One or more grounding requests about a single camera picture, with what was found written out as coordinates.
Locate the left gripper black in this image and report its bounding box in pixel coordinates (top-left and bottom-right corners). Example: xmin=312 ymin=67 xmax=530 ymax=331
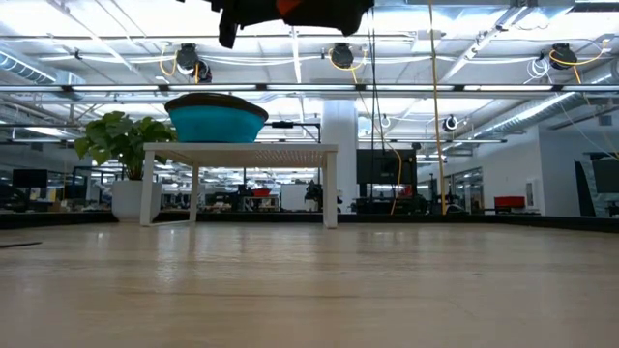
xmin=210 ymin=0 xmax=284 ymax=49

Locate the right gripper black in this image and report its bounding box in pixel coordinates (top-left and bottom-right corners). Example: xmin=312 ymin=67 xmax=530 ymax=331
xmin=284 ymin=0 xmax=376 ymax=37

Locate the blue collapsible bowl grey rim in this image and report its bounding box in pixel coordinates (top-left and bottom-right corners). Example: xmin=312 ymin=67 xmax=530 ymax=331
xmin=163 ymin=92 xmax=270 ymax=144

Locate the white perforated shelf riser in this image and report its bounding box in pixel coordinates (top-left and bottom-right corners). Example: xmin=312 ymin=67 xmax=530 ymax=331
xmin=139 ymin=142 xmax=339 ymax=228

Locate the distant small dark plant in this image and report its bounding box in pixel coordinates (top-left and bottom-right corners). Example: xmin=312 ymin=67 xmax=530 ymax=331
xmin=303 ymin=181 xmax=324 ymax=207

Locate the green potted plant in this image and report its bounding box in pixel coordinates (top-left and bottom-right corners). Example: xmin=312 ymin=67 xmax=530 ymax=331
xmin=74 ymin=110 xmax=181 ymax=223

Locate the red box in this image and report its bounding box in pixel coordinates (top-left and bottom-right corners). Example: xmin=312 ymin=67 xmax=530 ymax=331
xmin=493 ymin=195 xmax=527 ymax=210

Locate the distant black desk monitor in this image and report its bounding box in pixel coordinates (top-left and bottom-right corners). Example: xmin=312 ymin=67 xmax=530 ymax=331
xmin=12 ymin=168 xmax=48 ymax=189

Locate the black ceiling cable reel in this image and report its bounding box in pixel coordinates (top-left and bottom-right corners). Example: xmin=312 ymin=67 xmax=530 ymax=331
xmin=174 ymin=43 xmax=213 ymax=84
xmin=549 ymin=43 xmax=579 ymax=72
xmin=330 ymin=42 xmax=356 ymax=71

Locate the black hanging cable with coil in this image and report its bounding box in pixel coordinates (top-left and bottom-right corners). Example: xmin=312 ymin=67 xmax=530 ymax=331
xmin=366 ymin=9 xmax=388 ymax=156

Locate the distant black rig frame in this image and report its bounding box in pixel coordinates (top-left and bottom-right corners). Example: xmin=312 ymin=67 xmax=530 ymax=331
xmin=243 ymin=120 xmax=322 ymax=194

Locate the yellow hanging cable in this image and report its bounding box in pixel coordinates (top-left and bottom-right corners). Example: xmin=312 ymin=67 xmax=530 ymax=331
xmin=427 ymin=0 xmax=449 ymax=217

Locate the black wall monitor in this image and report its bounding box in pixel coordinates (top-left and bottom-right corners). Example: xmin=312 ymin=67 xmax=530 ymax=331
xmin=356 ymin=148 xmax=418 ymax=199

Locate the black aluminium table frame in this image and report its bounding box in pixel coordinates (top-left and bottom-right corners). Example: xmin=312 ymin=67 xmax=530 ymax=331
xmin=0 ymin=211 xmax=619 ymax=233

